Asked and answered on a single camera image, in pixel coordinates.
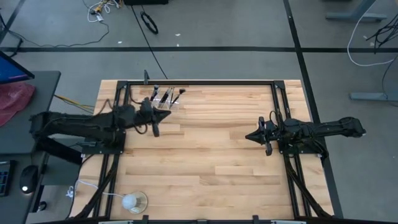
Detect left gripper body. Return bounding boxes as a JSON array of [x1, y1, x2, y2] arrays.
[[134, 96, 160, 138]]

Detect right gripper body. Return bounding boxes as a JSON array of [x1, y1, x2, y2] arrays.
[[259, 116, 280, 156]]

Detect fan makeup brush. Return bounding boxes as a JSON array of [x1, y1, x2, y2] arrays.
[[170, 88, 187, 108]]

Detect clear acrylic brush organizer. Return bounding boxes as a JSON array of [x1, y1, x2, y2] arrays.
[[148, 88, 183, 110]]

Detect white spherical device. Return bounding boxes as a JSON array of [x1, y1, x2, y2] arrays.
[[121, 193, 137, 210]]

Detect grey desk foot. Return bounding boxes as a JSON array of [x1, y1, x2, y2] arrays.
[[349, 71, 398, 103]]

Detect black box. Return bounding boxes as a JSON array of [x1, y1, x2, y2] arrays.
[[123, 0, 170, 6]]

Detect dark grey side desk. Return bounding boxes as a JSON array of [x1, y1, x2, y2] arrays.
[[0, 70, 62, 224]]

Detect black computer mouse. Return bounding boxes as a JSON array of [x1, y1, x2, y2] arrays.
[[19, 164, 40, 195]]

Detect pink cloth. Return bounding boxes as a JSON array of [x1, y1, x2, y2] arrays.
[[0, 82, 36, 128]]

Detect monitor with blue screen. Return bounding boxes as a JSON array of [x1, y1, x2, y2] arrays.
[[0, 50, 35, 85]]

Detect black keyboard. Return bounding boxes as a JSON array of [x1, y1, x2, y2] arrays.
[[0, 159, 16, 197]]

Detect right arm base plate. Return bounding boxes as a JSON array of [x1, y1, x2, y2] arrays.
[[279, 145, 323, 156]]

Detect black aluminium table frame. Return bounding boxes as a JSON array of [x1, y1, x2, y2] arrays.
[[93, 80, 315, 222]]

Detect black power cable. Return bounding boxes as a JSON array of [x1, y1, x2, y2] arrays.
[[129, 4, 169, 80]]

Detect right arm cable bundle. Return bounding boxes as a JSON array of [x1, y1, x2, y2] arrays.
[[284, 154, 332, 218]]

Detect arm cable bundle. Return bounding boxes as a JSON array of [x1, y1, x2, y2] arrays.
[[74, 154, 121, 218], [284, 154, 332, 218]]

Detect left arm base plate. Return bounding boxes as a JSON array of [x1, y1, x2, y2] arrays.
[[81, 144, 125, 156]]

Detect yellow cables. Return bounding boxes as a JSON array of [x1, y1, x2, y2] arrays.
[[54, 94, 96, 113]]

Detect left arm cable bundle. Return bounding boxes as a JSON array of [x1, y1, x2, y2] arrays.
[[74, 154, 121, 218]]

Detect coiled black cable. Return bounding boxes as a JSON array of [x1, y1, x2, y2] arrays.
[[139, 11, 159, 35]]

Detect thin black floor cable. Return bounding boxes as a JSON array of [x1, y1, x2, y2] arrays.
[[0, 18, 110, 48]]

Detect white cable with plug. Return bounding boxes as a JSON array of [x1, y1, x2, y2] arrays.
[[66, 179, 124, 199]]

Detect white cable bundle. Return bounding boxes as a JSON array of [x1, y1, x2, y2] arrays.
[[86, 0, 121, 23]]

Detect long white floor cable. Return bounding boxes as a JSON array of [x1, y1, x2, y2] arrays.
[[346, 0, 398, 68]]

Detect black cable bundle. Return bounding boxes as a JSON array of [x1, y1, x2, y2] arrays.
[[366, 18, 398, 82]]

